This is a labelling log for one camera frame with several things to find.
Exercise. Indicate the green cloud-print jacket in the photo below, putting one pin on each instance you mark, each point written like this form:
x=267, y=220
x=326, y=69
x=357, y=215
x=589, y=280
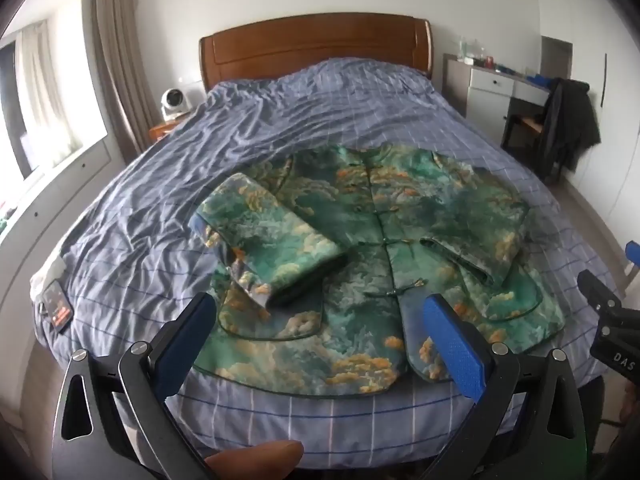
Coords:
x=350, y=220

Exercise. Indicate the black jacket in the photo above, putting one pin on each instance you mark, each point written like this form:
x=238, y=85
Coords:
x=570, y=125

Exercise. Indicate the black packet with orange label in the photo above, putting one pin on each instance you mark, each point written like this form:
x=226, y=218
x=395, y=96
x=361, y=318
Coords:
x=56, y=307

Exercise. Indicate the white round fan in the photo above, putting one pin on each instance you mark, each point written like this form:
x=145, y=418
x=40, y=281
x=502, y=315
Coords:
x=176, y=102

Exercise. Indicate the wooden nightstand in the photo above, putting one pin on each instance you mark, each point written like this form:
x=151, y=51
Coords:
x=165, y=127

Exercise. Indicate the clear bottle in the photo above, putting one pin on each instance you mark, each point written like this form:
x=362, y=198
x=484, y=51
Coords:
x=462, y=50

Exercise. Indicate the dark chair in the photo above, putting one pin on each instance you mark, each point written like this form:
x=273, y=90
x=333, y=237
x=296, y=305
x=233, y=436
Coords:
x=520, y=132

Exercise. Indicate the white cloth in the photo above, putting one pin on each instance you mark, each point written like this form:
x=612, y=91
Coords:
x=47, y=276

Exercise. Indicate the beige curtain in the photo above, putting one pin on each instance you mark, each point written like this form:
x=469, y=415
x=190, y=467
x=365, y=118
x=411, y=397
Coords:
x=122, y=60

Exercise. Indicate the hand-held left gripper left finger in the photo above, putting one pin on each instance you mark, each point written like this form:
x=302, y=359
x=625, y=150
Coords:
x=186, y=340

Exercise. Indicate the blue checked bed cover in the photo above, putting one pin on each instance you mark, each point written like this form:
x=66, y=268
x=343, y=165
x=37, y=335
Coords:
x=300, y=120

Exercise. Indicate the wooden headboard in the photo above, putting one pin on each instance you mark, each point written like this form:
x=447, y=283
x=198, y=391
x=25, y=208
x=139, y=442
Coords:
x=310, y=42

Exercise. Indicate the grey door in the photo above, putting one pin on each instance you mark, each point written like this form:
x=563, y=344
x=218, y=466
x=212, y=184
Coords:
x=556, y=57

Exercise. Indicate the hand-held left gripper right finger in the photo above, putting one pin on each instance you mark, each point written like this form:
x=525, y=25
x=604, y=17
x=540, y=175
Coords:
x=456, y=347

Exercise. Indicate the white desk with drawers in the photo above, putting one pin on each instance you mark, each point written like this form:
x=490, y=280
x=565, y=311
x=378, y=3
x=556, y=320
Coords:
x=482, y=90

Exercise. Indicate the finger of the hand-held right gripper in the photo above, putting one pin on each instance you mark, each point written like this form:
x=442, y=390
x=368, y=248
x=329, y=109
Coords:
x=633, y=260
x=597, y=290

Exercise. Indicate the white window bench cabinet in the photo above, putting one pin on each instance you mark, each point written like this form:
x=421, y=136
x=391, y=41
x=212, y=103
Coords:
x=65, y=185

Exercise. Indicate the window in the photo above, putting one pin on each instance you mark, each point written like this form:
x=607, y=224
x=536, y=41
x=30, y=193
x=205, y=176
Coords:
x=40, y=95

